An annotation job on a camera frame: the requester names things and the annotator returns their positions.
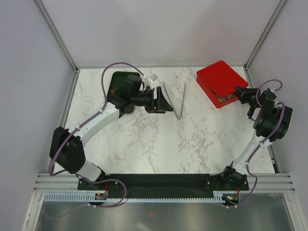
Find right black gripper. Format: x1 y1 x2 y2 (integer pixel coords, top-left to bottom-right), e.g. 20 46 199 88
234 87 260 107

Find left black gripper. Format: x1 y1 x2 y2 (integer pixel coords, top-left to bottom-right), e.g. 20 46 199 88
131 87 173 114

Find metal tongs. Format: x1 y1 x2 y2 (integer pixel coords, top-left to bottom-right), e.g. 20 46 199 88
163 80 186 120

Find red box lid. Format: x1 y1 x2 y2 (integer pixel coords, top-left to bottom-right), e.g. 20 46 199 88
196 61 248 97

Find dark green tray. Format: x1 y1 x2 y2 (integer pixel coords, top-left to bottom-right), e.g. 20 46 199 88
105 71 141 115

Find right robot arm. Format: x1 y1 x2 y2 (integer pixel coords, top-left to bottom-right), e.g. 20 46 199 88
216 86 293 190

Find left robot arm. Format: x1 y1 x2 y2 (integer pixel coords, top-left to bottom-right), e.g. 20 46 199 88
50 71 173 190

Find red chocolate box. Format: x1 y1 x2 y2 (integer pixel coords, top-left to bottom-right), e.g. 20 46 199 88
196 76 238 109

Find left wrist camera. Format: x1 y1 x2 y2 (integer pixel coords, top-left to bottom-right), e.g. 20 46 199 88
147 74 159 89

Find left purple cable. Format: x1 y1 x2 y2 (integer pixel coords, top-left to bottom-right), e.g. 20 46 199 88
48 62 145 178

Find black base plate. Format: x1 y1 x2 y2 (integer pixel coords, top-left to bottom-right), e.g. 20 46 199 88
77 173 248 199

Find white cable duct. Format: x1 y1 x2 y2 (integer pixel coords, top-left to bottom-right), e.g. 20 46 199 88
44 192 240 203

